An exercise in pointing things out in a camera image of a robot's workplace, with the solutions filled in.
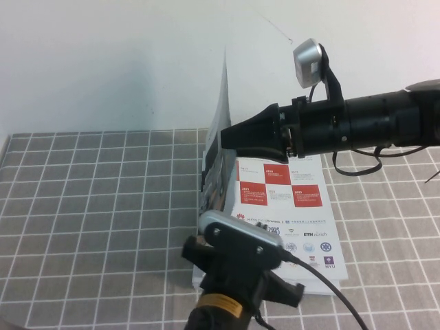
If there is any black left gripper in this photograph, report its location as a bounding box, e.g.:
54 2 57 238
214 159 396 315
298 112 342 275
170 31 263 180
181 236 305 307

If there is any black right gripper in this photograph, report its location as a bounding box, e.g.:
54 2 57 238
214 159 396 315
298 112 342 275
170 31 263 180
220 96 345 163

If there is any AgileX brochure with photo cover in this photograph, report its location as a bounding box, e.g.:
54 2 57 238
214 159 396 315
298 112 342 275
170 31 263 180
197 44 347 281

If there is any grey checkered tablecloth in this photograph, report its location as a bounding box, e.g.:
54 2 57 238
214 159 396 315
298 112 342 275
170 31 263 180
0 127 440 330

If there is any black left camera cable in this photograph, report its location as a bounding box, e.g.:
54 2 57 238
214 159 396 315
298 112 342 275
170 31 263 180
278 249 371 330

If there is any black camera cable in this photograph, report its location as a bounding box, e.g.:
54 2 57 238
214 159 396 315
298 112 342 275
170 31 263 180
307 84 428 177
278 249 371 330

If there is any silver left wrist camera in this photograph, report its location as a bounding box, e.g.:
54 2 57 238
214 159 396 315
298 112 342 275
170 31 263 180
198 210 287 252

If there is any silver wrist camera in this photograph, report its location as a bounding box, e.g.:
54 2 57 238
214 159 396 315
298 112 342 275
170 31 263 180
292 38 326 89
198 210 287 252

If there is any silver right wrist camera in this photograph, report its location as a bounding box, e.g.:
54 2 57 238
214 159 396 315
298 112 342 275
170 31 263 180
292 38 326 89

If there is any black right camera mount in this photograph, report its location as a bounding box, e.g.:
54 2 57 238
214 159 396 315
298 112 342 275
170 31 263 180
316 43 344 105

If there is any black right camera cable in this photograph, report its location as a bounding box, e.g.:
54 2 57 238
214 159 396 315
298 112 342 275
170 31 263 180
307 84 428 177

